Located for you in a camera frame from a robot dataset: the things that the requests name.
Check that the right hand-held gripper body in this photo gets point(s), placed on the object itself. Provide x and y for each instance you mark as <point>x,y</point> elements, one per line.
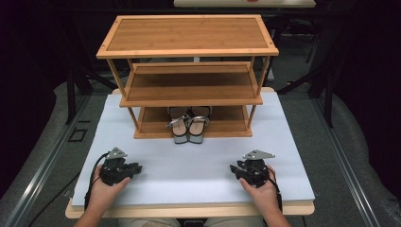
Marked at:
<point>255,171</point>

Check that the white foam mat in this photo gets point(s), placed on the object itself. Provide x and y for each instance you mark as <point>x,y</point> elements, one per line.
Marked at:
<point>189,170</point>

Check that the black metal stand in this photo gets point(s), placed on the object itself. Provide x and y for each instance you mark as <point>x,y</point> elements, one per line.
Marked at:
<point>71,94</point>
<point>327,94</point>

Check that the aluminium floor rail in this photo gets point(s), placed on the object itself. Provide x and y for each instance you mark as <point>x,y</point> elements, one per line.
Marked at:
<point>41,170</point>
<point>343,164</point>

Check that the three-tier wooden shoe rack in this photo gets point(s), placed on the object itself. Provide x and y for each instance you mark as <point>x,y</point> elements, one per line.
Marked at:
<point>189,34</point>

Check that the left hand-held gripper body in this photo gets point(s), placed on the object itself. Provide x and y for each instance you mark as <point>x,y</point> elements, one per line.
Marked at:
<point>113,171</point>

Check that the person's right hand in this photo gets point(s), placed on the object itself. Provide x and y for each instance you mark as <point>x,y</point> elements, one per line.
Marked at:
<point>266,195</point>

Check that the person's left hand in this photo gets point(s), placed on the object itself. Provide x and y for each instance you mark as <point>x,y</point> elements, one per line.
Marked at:
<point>104,192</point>

